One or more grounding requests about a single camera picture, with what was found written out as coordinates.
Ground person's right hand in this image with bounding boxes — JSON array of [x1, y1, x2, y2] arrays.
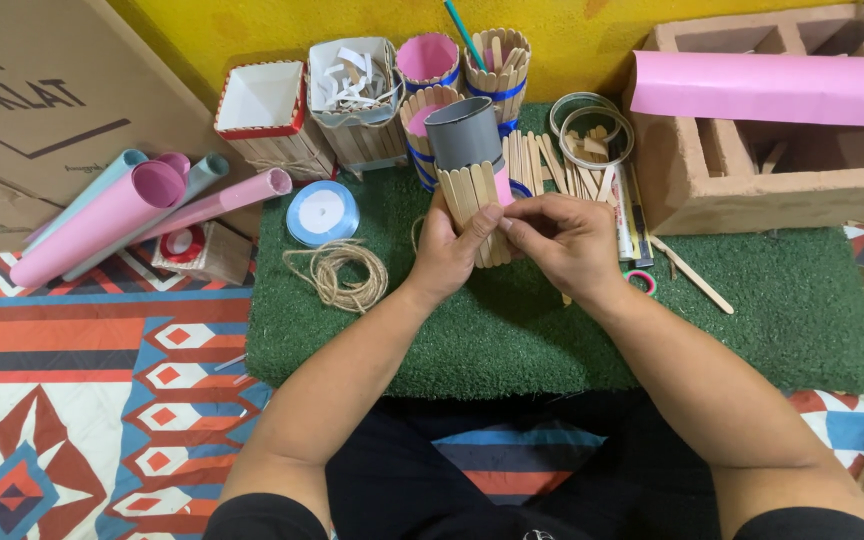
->
[[499, 192, 630, 306]]

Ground person's left hand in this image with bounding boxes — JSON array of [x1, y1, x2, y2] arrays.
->
[[409, 189, 507, 303]]

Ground grey pipe with wooden sticks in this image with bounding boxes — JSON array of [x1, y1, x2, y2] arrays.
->
[[423, 96, 517, 270]]

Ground white glue tube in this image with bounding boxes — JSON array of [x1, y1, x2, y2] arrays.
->
[[609, 162, 636, 263]]

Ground black utility knife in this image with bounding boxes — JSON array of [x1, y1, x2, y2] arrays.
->
[[626, 168, 656, 270]]

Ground pile of wooden craft sticks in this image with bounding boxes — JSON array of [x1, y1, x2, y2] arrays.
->
[[503, 126, 622, 205]]

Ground clear tape roll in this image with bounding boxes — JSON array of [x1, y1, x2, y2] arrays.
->
[[549, 91, 621, 145], [557, 105, 636, 171]]

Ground green artificial grass mat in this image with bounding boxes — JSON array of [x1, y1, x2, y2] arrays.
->
[[244, 101, 864, 400]]

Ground coil of jute twine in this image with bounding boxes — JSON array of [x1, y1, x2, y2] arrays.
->
[[282, 238, 390, 315]]

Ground single wooden craft stick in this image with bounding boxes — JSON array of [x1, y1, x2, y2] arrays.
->
[[648, 234, 735, 315]]

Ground light blue ribbon spool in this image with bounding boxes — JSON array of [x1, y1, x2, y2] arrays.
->
[[285, 180, 362, 249]]

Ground round stick holder blue ribbon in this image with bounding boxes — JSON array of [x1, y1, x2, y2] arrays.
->
[[399, 84, 468, 194]]

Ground round stick holder holding sticks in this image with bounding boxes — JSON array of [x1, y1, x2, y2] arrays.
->
[[463, 27, 533, 127]]

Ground pink-lined round stick holder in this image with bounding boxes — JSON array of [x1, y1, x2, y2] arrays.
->
[[395, 32, 464, 96]]

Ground white paper scraps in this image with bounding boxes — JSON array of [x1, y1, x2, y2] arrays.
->
[[315, 46, 397, 111]]

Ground hollow concrete block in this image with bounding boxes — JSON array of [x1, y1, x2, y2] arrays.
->
[[621, 3, 864, 238]]

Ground person's black shorts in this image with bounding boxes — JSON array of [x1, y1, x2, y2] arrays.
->
[[325, 388, 729, 540]]

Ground thin pink paper roll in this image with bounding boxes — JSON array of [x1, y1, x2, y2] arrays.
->
[[132, 167, 294, 246]]

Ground square stick box red trim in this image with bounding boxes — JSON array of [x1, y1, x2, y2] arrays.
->
[[213, 60, 338, 182]]

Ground teal pencil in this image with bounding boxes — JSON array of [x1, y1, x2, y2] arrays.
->
[[443, 0, 488, 53]]

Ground wide pink paper roll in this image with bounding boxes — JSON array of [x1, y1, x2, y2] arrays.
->
[[628, 50, 864, 131]]

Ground grey-blue paper roll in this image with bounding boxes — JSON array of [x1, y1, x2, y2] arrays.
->
[[63, 153, 231, 283]]

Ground red tape roll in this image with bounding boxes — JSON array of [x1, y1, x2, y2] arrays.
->
[[159, 225, 207, 264]]

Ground small pink paper roll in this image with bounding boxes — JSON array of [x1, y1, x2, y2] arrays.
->
[[154, 152, 192, 178]]

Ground person's black shirt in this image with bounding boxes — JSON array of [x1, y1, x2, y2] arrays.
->
[[202, 491, 864, 540]]

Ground thick pink paper roll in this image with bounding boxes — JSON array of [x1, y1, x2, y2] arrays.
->
[[9, 159, 188, 290]]

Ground light blue paper roll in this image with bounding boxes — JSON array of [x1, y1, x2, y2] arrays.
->
[[23, 148, 150, 249]]

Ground wooden plank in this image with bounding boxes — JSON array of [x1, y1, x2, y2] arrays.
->
[[813, 0, 864, 58]]

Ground patterned red blue rug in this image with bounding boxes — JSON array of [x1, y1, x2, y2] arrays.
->
[[0, 221, 864, 540]]

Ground large brown cardboard box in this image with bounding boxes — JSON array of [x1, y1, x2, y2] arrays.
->
[[0, 0, 264, 255]]

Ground small pink green tape ring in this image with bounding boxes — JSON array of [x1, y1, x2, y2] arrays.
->
[[622, 268, 659, 298]]

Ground square stick box twine handle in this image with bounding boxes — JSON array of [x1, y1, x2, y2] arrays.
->
[[306, 36, 409, 174]]

